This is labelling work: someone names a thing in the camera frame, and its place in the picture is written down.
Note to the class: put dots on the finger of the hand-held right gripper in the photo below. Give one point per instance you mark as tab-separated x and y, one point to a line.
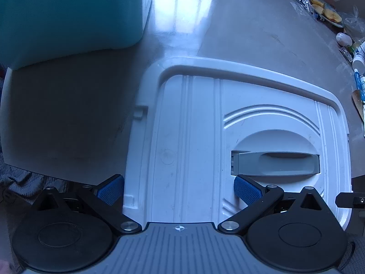
349	200

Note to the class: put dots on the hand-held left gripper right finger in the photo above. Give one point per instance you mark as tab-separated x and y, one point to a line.
246	189

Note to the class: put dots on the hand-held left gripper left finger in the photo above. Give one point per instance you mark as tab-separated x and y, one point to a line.
109	189

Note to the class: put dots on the teal plastic storage box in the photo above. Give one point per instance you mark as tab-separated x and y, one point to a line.
65	14

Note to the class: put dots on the grey desktop desk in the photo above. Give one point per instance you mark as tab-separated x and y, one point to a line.
248	28

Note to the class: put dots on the grey covered chair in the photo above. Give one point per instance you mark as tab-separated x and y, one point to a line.
25	184

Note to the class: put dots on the white and blue tube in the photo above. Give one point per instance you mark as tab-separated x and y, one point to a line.
360	85

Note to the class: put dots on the white capped paint bottle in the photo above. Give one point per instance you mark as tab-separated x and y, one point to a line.
360	58

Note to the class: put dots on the small white round bottle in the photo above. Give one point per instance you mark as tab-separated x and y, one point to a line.
344	39

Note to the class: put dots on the clear plastic bag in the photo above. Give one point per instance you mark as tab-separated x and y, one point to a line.
355	24

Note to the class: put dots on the plate of cut fruit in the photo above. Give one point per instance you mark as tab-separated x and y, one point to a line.
325	10

